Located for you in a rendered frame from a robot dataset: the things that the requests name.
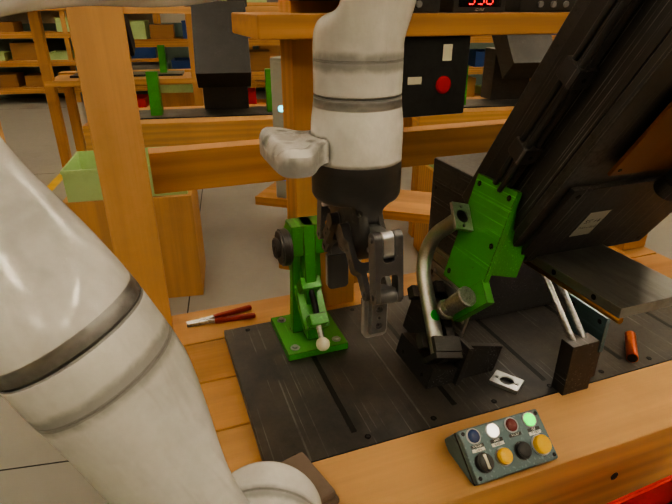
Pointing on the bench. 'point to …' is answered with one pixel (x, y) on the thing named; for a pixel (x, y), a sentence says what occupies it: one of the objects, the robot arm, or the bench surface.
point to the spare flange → (505, 384)
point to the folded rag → (314, 477)
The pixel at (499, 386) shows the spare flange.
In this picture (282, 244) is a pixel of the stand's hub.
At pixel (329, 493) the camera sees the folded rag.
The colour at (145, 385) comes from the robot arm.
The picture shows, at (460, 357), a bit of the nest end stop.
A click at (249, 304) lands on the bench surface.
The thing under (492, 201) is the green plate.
